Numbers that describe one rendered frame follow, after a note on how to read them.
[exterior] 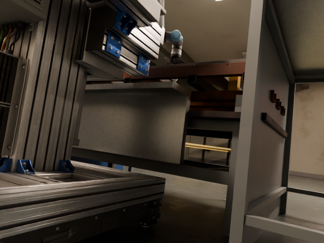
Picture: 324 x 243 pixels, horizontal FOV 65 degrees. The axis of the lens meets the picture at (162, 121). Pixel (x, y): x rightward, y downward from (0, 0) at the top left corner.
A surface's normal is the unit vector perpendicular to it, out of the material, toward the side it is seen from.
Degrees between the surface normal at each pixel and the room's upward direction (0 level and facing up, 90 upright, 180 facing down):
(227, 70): 90
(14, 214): 90
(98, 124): 90
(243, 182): 90
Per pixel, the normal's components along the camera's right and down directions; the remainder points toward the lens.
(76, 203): 0.88, 0.06
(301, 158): -0.46, -0.15
